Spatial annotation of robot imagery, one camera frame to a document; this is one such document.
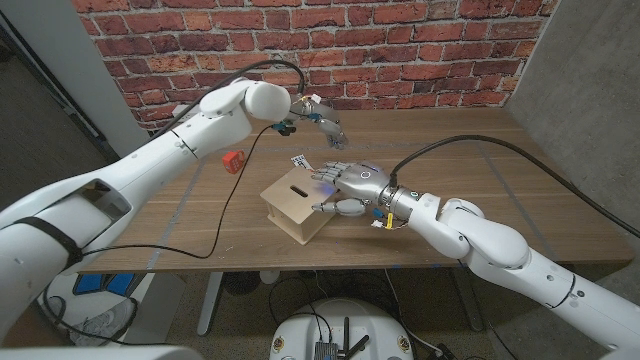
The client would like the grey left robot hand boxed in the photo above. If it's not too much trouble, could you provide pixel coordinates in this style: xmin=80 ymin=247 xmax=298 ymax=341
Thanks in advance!
xmin=288 ymin=94 xmax=350 ymax=150

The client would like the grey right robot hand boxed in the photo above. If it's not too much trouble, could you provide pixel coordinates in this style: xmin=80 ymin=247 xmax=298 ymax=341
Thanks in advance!
xmin=310 ymin=160 xmax=426 ymax=229

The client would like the wooden box with slot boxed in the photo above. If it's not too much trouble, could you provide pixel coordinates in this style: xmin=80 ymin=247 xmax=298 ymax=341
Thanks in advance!
xmin=259 ymin=166 xmax=339 ymax=246

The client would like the white robot base with antennas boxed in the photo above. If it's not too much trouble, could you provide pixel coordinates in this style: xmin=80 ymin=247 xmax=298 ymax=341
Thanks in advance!
xmin=269 ymin=298 xmax=415 ymax=360

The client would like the red lock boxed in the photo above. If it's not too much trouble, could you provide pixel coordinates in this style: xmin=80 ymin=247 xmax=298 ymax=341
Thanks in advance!
xmin=222 ymin=149 xmax=246 ymax=175

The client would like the black round floor device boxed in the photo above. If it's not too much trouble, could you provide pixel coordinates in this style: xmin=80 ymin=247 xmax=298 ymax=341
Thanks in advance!
xmin=222 ymin=271 xmax=261 ymax=297

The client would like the white table leg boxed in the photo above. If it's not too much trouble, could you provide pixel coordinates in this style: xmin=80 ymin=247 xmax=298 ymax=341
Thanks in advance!
xmin=196 ymin=271 xmax=225 ymax=337
xmin=452 ymin=267 xmax=485 ymax=333

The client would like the black power adapter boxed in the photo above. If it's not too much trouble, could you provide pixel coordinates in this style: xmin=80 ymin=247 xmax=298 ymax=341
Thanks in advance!
xmin=432 ymin=342 xmax=459 ymax=360

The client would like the grey sneaker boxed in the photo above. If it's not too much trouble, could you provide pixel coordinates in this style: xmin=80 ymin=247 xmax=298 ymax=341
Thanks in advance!
xmin=67 ymin=298 xmax=140 ymax=347

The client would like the white robot chest shell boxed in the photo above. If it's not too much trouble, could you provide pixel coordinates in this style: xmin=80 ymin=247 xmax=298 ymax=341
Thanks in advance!
xmin=0 ymin=344 xmax=205 ymax=360

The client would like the person's bare leg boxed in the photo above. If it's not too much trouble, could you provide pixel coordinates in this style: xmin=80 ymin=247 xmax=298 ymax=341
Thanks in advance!
xmin=2 ymin=304 xmax=71 ymax=349

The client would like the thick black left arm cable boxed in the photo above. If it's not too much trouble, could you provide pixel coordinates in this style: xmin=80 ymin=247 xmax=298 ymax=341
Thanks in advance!
xmin=149 ymin=59 xmax=307 ymax=144

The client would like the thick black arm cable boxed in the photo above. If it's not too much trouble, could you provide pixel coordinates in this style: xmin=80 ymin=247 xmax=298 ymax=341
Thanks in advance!
xmin=388 ymin=133 xmax=640 ymax=240
xmin=149 ymin=59 xmax=307 ymax=144

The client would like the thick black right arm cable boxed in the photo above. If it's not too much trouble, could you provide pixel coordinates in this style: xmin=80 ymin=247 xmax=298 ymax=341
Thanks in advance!
xmin=388 ymin=133 xmax=640 ymax=240

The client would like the printed brick wall backdrop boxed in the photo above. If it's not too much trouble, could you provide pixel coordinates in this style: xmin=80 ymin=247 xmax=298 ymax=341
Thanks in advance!
xmin=71 ymin=0 xmax=562 ymax=132

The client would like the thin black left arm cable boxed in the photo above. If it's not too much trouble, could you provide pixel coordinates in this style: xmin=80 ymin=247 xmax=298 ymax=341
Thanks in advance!
xmin=42 ymin=124 xmax=276 ymax=347

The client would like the black floor cable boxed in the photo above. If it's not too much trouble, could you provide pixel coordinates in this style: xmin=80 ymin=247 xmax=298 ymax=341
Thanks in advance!
xmin=267 ymin=272 xmax=331 ymax=351

